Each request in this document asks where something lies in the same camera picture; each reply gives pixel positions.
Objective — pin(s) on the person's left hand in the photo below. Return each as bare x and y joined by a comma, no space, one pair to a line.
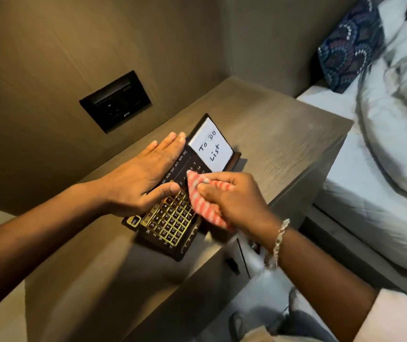
132,181

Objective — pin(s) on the person's right hand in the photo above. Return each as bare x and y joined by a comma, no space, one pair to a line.
240,202

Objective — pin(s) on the person's left thumb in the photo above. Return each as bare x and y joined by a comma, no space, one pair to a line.
164,192

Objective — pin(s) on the person's right thumb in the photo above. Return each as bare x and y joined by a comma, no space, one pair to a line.
210,193

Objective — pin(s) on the red striped cleaning cloth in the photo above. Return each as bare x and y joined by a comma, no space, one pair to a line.
203,204

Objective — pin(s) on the dark wooden desk calendar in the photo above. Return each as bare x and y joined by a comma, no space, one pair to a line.
171,220

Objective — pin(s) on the person's right forearm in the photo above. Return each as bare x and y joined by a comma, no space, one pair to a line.
321,281

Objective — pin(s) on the person's left forearm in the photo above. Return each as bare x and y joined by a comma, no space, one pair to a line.
36,231

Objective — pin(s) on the grey wooden nightstand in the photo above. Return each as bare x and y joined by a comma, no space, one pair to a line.
278,131

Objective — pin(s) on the white bed mattress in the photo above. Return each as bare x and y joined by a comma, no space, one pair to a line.
363,210

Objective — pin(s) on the grey trousers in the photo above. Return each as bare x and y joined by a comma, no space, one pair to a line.
306,327

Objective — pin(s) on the blue patterned pillow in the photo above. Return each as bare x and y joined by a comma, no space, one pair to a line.
351,46

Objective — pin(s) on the white crumpled duvet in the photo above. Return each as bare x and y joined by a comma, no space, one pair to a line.
399,113

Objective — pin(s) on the light pink shirt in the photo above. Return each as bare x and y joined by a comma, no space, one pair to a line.
399,320

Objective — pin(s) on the black wall switch panel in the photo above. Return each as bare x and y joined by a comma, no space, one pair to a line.
116,101

